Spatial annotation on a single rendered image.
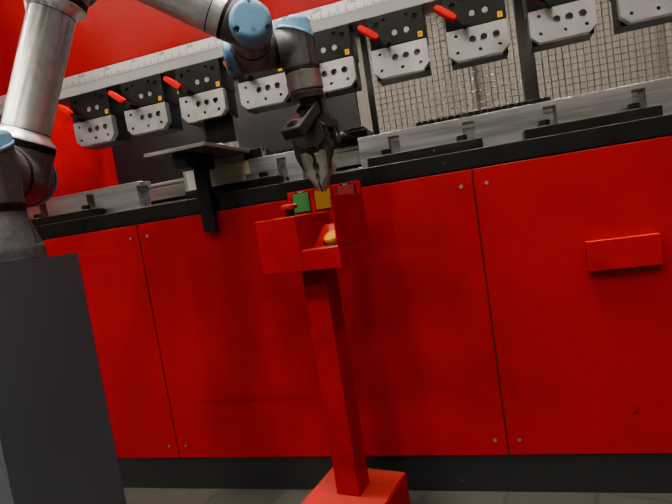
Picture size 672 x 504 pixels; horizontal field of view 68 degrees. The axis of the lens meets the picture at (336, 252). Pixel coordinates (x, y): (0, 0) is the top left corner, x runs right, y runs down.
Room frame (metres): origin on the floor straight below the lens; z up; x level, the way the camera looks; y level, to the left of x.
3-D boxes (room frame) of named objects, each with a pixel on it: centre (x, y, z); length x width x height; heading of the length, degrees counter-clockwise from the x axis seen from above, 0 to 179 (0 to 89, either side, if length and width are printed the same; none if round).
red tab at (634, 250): (1.13, -0.65, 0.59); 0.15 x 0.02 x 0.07; 73
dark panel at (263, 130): (2.13, 0.37, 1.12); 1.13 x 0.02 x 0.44; 73
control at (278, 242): (1.15, 0.04, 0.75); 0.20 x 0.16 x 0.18; 62
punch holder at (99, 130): (1.69, 0.70, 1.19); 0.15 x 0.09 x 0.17; 73
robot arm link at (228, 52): (1.06, 0.11, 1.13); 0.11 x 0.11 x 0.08; 9
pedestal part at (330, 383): (1.15, 0.04, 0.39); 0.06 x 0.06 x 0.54; 62
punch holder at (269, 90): (1.52, 0.12, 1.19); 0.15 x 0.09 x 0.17; 73
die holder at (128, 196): (1.73, 0.82, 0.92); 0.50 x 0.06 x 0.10; 73
